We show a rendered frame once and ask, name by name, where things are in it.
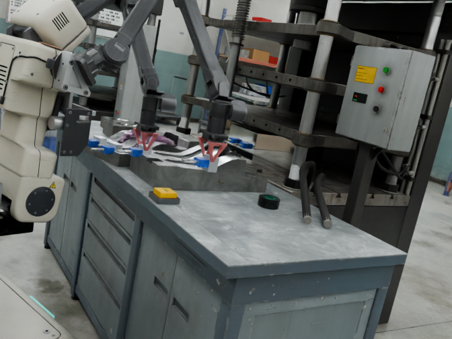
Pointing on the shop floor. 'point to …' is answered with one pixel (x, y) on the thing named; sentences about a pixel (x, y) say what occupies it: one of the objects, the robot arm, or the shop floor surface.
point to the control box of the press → (380, 111)
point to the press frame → (390, 11)
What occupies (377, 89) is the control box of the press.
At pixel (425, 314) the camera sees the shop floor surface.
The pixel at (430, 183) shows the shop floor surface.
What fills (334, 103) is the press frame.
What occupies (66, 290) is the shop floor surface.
